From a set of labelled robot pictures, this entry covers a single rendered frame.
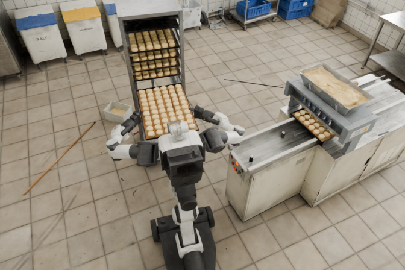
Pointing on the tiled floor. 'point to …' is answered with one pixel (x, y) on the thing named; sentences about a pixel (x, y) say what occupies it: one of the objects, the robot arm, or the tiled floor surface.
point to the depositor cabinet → (316, 186)
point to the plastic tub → (117, 112)
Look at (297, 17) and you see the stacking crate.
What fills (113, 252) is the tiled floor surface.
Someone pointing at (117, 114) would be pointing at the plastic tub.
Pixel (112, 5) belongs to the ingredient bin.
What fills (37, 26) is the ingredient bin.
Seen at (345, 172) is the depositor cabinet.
